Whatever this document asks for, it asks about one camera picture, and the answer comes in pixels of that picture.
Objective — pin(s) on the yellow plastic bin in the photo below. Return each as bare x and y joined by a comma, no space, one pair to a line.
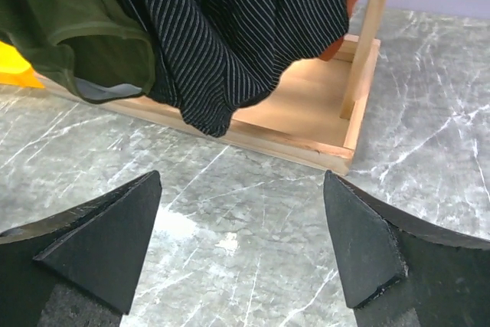
15,70

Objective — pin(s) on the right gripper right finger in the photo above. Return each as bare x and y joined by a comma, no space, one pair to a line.
399,270

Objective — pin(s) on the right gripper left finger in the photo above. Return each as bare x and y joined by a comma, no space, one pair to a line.
80,267

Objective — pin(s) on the black striped hanging underwear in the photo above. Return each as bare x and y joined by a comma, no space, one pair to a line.
213,57

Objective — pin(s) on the olive green underwear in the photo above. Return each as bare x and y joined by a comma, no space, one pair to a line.
89,47

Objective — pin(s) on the wooden clothes rack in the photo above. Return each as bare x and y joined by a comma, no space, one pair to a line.
314,115

